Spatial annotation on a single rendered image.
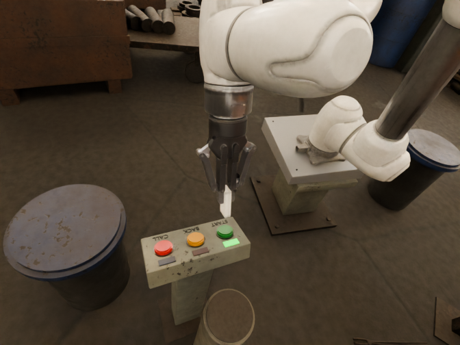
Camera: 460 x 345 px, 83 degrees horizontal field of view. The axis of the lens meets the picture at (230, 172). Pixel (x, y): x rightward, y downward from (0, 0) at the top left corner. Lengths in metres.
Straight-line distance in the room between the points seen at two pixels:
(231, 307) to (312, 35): 0.57
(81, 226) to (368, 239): 1.40
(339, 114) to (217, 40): 0.76
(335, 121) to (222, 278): 0.82
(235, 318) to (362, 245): 1.08
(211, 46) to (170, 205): 1.09
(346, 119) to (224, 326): 0.83
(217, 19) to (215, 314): 0.58
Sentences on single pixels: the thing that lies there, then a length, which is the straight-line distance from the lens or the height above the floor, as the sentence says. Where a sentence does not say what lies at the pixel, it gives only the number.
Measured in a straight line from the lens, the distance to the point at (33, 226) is 0.95.
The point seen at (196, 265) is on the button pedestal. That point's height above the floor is 0.60.
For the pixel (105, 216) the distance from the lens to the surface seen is 0.90.
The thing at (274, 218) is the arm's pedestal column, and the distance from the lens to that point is 1.45.
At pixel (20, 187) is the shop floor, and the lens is 1.68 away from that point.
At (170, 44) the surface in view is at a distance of 2.25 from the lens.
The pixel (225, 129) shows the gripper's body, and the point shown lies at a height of 0.88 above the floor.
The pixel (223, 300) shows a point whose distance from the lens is 0.68.
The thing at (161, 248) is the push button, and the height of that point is 0.61.
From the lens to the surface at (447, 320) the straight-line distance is 1.70.
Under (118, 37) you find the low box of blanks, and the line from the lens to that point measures 2.06.
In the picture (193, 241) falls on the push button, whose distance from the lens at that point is 0.62.
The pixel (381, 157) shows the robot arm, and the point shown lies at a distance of 1.06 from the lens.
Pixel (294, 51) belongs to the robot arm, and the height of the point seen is 1.07.
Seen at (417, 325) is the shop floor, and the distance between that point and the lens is 1.59.
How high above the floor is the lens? 1.17
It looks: 46 degrees down
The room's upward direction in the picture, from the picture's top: 14 degrees clockwise
